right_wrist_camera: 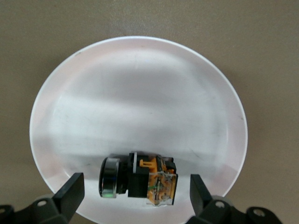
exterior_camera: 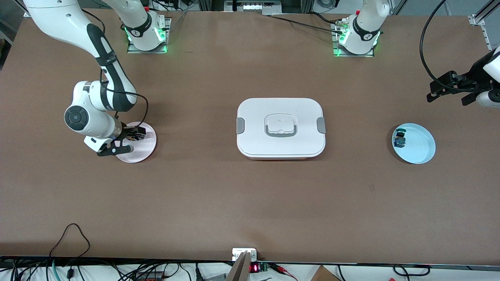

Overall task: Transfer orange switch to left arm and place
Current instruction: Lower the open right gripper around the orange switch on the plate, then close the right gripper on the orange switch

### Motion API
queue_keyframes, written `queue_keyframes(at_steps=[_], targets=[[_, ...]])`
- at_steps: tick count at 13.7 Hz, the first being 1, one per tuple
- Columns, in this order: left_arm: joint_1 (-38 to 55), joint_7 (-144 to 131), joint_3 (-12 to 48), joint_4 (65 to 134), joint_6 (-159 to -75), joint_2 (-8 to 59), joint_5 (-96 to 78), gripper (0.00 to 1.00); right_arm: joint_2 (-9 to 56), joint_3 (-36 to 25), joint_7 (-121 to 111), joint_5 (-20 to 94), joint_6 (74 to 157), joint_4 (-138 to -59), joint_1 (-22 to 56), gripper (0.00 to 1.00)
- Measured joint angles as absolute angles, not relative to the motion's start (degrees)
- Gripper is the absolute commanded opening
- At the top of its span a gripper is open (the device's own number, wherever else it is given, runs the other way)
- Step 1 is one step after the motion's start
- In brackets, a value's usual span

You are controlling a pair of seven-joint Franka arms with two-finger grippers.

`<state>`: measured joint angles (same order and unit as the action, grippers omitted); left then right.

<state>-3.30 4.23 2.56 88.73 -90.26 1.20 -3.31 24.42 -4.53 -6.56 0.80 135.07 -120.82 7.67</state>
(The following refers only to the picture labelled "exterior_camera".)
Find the white lidded lunch box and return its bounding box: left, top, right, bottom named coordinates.
left=236, top=98, right=326, bottom=160

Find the aluminium corner bracket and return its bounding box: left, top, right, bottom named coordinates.
left=468, top=0, right=500, bottom=51

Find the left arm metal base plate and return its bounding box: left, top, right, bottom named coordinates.
left=332, top=21, right=375, bottom=58

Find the grey wooden bar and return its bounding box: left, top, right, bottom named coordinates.
left=226, top=251, right=251, bottom=281

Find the thin black looped cable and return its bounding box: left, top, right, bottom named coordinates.
left=49, top=223, right=91, bottom=260

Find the red clip lead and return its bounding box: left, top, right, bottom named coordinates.
left=271, top=263, right=298, bottom=281

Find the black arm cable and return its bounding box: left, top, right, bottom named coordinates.
left=420, top=0, right=482, bottom=94
left=78, top=8, right=150, bottom=129

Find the black cable below table edge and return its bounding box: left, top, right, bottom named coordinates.
left=393, top=265, right=431, bottom=277

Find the metal frame with lights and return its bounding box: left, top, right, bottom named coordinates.
left=224, top=0, right=282, bottom=13

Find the pink round plate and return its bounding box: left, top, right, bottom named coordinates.
left=116, top=122, right=157, bottom=163

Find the black cable across table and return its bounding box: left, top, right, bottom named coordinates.
left=264, top=12, right=344, bottom=34

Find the light blue round plate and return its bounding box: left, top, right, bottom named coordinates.
left=392, top=123, right=436, bottom=164

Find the brown cardboard box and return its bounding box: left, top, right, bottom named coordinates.
left=311, top=265, right=341, bottom=281

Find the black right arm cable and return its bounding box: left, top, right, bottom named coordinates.
left=78, top=8, right=150, bottom=129

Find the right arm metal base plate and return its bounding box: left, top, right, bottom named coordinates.
left=127, top=18, right=171, bottom=54

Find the small white device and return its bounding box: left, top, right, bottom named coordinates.
left=232, top=248, right=257, bottom=261

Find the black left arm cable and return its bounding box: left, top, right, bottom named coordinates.
left=420, top=0, right=482, bottom=94

